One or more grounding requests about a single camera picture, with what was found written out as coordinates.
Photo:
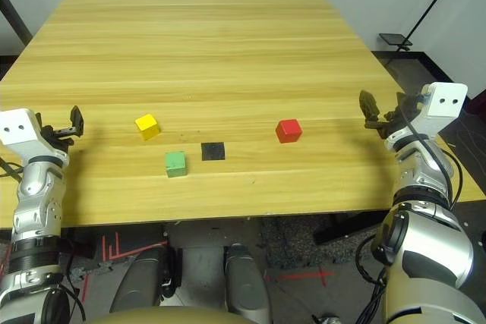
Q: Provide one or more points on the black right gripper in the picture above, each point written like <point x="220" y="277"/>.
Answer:
<point x="402" y="115"/>

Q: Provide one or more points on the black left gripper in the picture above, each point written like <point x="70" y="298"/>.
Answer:
<point x="57" y="137"/>

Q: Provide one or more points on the yellow wooden block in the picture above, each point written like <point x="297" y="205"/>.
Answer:
<point x="147" y="126"/>

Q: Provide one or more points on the red wooden block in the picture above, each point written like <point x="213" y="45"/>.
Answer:
<point x="288" y="131"/>

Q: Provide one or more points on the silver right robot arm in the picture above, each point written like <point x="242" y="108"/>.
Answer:
<point x="429" y="248"/>

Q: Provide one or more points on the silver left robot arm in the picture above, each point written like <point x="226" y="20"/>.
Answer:
<point x="34" y="202"/>

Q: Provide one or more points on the black stand pole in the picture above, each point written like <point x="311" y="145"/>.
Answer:
<point x="429" y="7"/>

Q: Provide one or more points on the green wooden block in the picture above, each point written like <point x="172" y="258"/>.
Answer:
<point x="175" y="164"/>

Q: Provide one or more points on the red floor tape lines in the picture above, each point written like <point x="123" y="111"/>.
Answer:
<point x="114" y="252"/>

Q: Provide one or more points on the black square marker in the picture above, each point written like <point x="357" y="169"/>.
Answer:
<point x="213" y="151"/>

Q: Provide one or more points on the short red floor tape strip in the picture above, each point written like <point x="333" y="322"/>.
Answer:
<point x="85" y="288"/>

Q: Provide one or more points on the grey left robot leg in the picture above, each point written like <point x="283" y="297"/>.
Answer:
<point x="140" y="282"/>

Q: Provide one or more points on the grey robot leg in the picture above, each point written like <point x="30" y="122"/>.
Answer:
<point x="243" y="282"/>
<point x="140" y="282"/>

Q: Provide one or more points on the red floor tape cross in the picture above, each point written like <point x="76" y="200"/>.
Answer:
<point x="320" y="276"/>

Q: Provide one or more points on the tan robot torso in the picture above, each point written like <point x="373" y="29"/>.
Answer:
<point x="171" y="316"/>

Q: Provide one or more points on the grey right robot leg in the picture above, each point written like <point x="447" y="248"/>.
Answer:
<point x="243" y="282"/>

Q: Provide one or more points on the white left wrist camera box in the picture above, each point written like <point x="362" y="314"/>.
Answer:
<point x="19" y="126"/>

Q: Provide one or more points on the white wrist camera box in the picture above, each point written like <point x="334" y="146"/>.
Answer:
<point x="444" y="104"/>
<point x="19" y="126"/>

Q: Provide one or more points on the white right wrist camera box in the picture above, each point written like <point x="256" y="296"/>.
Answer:
<point x="444" y="104"/>

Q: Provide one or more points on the black stand base plate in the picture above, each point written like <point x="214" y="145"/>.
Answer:
<point x="395" y="38"/>

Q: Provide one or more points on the black neighbour table frame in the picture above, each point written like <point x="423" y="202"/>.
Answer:
<point x="15" y="16"/>

